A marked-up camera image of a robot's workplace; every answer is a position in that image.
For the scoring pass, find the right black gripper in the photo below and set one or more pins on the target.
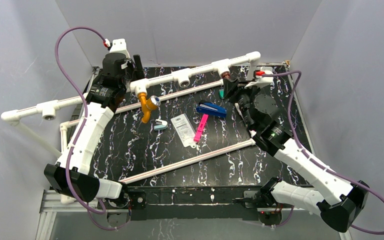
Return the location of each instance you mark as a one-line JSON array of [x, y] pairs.
[[230, 87]]

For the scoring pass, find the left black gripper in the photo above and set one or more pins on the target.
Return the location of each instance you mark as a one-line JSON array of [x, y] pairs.
[[139, 74]]

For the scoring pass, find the brown plastic faucet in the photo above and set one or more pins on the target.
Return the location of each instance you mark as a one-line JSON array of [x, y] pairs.
[[226, 75]]

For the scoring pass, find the white PVC pipe frame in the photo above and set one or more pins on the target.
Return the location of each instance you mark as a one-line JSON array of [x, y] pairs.
[[49, 109]]

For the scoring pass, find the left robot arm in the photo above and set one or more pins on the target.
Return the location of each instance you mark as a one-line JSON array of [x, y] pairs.
[[70, 176]]

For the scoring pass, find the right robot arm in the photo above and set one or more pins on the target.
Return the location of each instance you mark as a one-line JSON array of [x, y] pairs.
[[338, 202]]

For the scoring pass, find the teal green eraser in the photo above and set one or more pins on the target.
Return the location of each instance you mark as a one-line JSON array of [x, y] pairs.
[[221, 94]]

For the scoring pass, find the blue stapler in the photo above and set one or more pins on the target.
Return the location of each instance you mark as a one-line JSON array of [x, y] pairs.
[[211, 109]]

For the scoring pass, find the orange plastic faucet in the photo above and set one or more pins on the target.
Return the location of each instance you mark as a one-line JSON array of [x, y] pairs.
[[148, 105]]

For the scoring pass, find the pink plastic clip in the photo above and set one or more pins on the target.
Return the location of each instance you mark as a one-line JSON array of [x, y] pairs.
[[200, 128]]

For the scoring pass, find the white barcode label tag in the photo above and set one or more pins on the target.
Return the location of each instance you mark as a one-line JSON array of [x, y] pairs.
[[184, 130]]

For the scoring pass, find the small white teal clip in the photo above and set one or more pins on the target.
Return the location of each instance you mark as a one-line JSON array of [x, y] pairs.
[[160, 125]]

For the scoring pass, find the black front base bar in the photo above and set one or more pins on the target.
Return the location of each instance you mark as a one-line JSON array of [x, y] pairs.
[[199, 202]]

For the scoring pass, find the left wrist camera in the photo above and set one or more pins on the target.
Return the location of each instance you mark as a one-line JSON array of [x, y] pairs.
[[117, 46]]

